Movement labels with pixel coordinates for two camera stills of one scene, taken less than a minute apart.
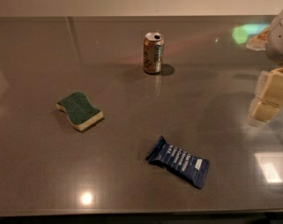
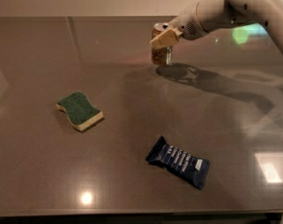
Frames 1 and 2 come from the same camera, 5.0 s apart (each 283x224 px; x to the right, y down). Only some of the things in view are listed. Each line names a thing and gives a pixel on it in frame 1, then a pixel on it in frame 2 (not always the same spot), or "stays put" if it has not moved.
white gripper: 280,41 → 188,24
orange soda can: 153,52 → 161,56
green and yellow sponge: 79,111 stays put
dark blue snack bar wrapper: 189,166 stays put
